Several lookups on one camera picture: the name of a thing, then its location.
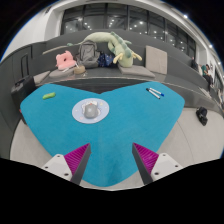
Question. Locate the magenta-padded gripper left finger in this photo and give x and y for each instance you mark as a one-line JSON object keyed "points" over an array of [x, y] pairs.
{"points": [[78, 158]]}

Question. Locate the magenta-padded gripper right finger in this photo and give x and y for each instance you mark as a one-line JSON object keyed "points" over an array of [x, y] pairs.
{"points": [[146, 159]]}

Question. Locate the grey and white computer mouse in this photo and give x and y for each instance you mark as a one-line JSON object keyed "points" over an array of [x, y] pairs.
{"points": [[90, 111]]}

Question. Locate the round light blue mouse pad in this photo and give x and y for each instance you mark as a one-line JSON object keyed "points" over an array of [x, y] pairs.
{"points": [[102, 111]]}

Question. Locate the white marker with black cap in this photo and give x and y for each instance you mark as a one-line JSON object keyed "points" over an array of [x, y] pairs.
{"points": [[153, 93]]}

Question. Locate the small green eraser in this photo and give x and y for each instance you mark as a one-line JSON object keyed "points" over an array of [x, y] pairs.
{"points": [[49, 95]]}

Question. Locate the black bag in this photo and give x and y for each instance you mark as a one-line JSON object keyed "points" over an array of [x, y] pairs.
{"points": [[202, 116]]}

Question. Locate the round grey seat cushion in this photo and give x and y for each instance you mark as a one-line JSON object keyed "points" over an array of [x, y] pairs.
{"points": [[61, 73]]}

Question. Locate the grey stepped seating bench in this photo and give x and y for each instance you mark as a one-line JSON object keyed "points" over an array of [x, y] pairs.
{"points": [[100, 74]]}

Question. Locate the black suitcase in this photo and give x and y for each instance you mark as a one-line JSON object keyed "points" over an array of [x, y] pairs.
{"points": [[22, 90]]}

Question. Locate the small tan pouch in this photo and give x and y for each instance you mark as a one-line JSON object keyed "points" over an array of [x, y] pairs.
{"points": [[79, 70]]}

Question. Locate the flat grey square seat cushion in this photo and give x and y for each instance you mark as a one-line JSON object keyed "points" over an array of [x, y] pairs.
{"points": [[136, 71]]}

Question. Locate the thin grey seat cushion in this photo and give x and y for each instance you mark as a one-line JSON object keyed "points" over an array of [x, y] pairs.
{"points": [[41, 77]]}

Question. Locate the pink plush cushion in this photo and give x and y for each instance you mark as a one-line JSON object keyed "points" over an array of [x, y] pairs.
{"points": [[65, 61]]}

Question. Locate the upright grey seat cushion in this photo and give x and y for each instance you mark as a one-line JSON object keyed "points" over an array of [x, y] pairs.
{"points": [[156, 60]]}

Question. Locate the navy blue patterned bag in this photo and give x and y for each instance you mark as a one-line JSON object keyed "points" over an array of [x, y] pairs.
{"points": [[106, 60]]}

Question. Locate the person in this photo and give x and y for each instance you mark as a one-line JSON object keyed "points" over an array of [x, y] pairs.
{"points": [[206, 74]]}

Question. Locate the grey backpack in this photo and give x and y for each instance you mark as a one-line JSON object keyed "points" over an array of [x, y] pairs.
{"points": [[88, 54]]}

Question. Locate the green dragon plush toy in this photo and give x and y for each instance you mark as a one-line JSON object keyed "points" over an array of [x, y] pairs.
{"points": [[121, 50]]}

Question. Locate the large dark glass window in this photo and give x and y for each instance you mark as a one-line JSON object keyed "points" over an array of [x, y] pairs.
{"points": [[116, 18]]}

